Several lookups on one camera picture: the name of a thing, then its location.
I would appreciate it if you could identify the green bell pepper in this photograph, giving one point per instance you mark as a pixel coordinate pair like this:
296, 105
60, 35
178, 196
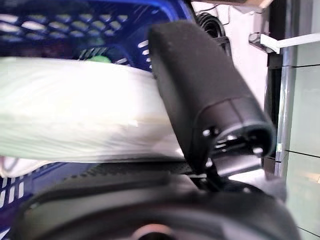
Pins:
100, 59

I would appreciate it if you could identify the green white napa cabbage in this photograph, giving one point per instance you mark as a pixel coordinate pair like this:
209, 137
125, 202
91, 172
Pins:
75, 112

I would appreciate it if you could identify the white stand base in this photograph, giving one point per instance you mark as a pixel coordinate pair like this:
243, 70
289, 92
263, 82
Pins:
287, 43

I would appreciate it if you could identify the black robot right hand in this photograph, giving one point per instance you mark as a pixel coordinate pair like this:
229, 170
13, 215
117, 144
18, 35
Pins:
200, 87

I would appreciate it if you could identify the blue plastic shopping basket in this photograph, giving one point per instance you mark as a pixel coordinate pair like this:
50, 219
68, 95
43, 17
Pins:
180, 10

